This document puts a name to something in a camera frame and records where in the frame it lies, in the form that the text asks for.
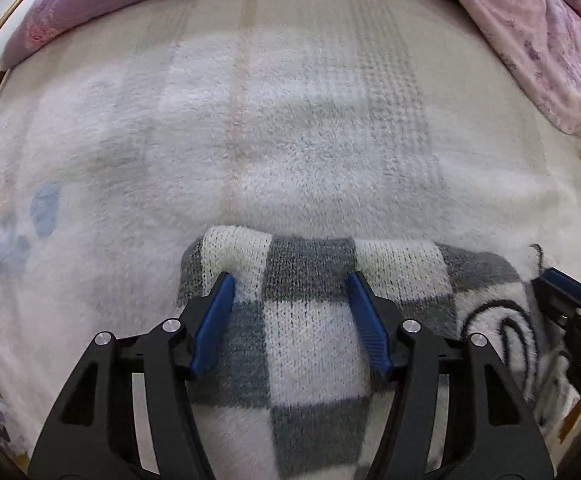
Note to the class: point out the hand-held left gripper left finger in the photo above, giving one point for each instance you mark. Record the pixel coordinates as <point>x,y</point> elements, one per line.
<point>214,322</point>

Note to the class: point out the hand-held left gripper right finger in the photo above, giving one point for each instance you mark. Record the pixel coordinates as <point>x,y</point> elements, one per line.
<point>370,327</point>

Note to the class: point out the grey white checkered cardigan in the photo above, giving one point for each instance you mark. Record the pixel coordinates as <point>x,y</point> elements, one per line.
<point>310,320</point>

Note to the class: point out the printed fleece bed sheet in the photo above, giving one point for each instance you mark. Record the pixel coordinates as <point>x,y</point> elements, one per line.
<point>320,135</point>

